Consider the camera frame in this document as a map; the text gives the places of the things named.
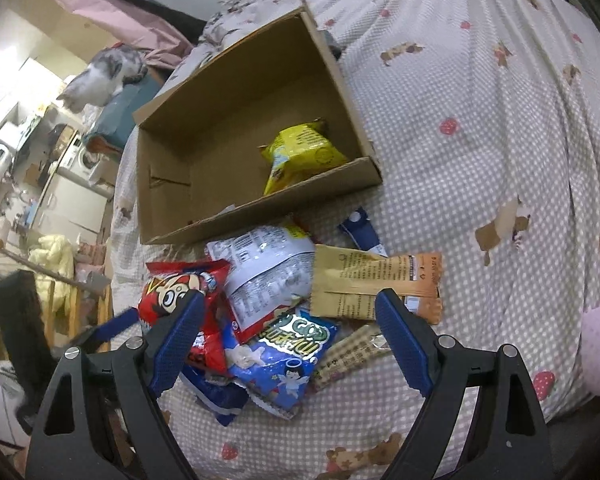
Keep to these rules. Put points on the yellow cloth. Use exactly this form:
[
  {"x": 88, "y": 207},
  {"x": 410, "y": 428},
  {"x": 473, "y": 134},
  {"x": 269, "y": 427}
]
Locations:
[{"x": 55, "y": 255}]

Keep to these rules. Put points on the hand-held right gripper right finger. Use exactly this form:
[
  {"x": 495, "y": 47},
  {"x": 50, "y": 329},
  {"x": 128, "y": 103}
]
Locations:
[{"x": 402, "y": 340}]

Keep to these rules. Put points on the blue cartoon angel snack bag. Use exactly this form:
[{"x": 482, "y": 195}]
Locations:
[{"x": 285, "y": 360}]

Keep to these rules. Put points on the grey white cat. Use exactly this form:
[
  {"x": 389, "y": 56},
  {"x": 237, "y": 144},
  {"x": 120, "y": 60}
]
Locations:
[{"x": 95, "y": 80}]

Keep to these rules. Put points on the pink curtain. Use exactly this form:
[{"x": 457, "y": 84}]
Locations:
[{"x": 130, "y": 25}]

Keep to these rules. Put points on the white washing machine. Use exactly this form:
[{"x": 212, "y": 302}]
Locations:
[{"x": 87, "y": 157}]

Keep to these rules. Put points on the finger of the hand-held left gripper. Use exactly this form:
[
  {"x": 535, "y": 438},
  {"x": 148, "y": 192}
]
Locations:
[{"x": 122, "y": 321}]

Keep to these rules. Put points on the dark blue snack packet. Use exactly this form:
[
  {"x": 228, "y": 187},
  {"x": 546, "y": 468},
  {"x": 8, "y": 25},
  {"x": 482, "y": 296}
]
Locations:
[{"x": 220, "y": 400}]

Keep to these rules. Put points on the navy white striped snack packet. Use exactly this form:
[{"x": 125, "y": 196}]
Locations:
[{"x": 362, "y": 232}]

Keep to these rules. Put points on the white silver snack bag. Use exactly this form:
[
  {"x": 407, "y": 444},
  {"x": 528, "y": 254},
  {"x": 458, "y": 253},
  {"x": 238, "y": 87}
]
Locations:
[{"x": 265, "y": 270}]

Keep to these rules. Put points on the yellow snack bag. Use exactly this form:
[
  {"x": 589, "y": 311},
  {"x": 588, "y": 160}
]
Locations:
[{"x": 300, "y": 155}]

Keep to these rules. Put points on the black chair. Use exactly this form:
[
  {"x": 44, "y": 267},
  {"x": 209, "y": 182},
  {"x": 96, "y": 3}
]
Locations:
[{"x": 20, "y": 320}]

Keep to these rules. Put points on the brown cardboard box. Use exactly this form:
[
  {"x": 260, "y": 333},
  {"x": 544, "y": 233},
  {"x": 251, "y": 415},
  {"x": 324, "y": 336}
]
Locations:
[{"x": 220, "y": 125}]

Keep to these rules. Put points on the printed checked bedsheet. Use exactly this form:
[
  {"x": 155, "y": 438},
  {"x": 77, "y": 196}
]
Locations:
[{"x": 480, "y": 135}]

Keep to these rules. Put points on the red cartoon snack bag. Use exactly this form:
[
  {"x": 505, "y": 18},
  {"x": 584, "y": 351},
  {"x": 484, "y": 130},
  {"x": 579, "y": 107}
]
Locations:
[{"x": 160, "y": 300}]

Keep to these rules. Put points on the tan orange snack packet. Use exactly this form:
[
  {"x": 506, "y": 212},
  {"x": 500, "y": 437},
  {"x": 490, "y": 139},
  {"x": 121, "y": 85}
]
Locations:
[{"x": 350, "y": 280}]

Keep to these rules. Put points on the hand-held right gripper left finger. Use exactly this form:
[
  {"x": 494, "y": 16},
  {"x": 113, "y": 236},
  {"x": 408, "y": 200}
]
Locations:
[{"x": 180, "y": 340}]

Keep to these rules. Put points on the beige patterned snack packet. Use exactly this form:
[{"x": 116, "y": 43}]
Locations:
[{"x": 345, "y": 355}]

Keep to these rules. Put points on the teal cushion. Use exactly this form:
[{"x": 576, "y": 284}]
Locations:
[{"x": 125, "y": 105}]

